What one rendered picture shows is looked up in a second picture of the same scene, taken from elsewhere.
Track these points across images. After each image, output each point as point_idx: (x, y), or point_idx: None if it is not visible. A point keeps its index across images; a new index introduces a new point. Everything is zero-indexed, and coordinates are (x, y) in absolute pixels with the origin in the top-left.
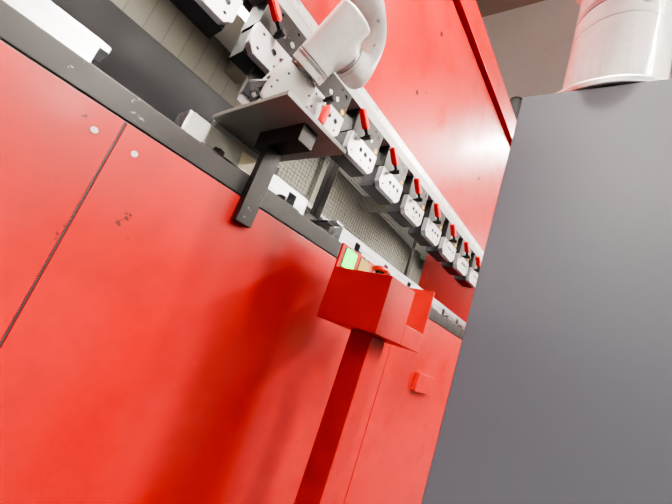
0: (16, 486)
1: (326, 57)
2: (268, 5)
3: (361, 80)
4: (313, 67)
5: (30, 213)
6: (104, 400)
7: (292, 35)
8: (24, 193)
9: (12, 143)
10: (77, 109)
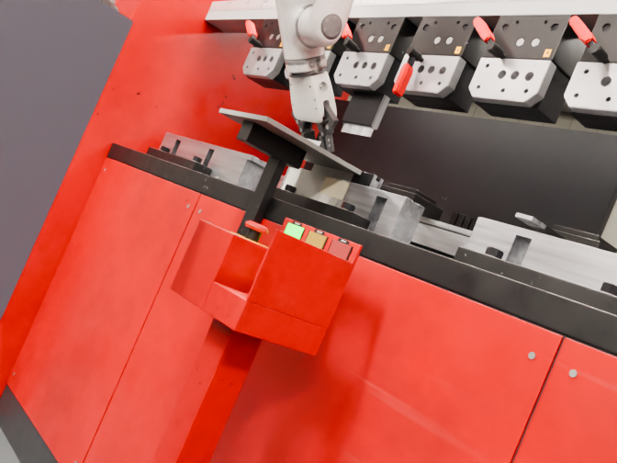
0: (122, 428)
1: (285, 49)
2: (354, 30)
3: (310, 34)
4: (286, 64)
5: (160, 262)
6: (157, 386)
7: (380, 30)
8: (161, 252)
9: (163, 228)
10: (185, 198)
